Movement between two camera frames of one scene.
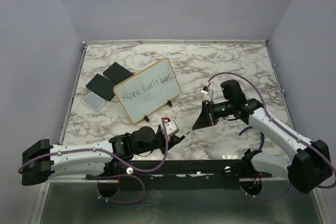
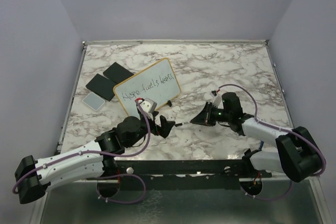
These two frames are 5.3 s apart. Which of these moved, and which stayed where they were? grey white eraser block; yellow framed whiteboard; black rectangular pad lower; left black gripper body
Moved: left black gripper body
Stayed: yellow framed whiteboard; grey white eraser block; black rectangular pad lower
